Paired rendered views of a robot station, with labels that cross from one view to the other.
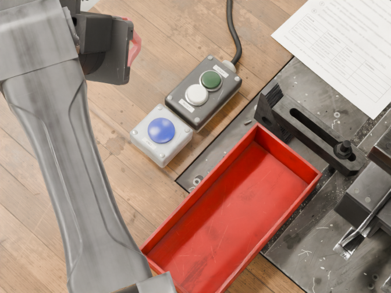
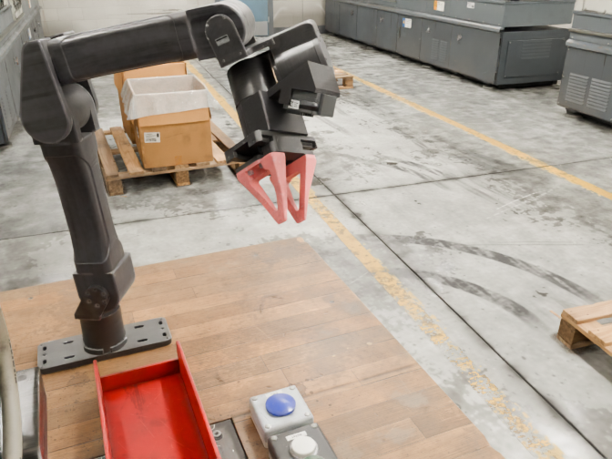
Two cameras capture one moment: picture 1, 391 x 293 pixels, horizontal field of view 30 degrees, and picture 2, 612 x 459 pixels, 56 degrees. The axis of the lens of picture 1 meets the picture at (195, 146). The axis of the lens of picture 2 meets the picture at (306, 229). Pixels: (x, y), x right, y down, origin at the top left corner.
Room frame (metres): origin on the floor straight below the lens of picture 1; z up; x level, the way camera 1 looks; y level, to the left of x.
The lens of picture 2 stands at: (0.75, -0.43, 1.47)
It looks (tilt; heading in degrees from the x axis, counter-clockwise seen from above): 26 degrees down; 121
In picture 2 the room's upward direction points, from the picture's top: straight up
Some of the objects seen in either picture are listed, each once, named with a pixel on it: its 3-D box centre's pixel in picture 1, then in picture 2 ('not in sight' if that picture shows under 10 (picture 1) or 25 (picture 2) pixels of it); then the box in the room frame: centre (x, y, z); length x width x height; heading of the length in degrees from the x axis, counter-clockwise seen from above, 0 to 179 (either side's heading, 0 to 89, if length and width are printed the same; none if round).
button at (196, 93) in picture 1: (196, 96); (303, 450); (0.48, 0.01, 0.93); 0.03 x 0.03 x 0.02
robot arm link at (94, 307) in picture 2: not in sight; (102, 290); (0.10, 0.05, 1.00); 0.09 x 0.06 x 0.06; 116
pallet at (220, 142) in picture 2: not in sight; (166, 150); (-2.42, 2.67, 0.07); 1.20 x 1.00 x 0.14; 145
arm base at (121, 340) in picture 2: not in sight; (102, 325); (0.09, 0.05, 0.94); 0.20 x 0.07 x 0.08; 54
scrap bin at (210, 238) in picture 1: (231, 216); (153, 425); (0.30, -0.06, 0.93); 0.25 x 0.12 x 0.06; 144
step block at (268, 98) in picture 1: (280, 111); not in sight; (0.46, -0.12, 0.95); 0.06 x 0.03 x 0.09; 54
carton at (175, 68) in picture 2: not in sight; (152, 96); (-2.67, 2.84, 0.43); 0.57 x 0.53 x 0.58; 145
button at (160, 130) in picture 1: (161, 131); (280, 407); (0.42, 0.05, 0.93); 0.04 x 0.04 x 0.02
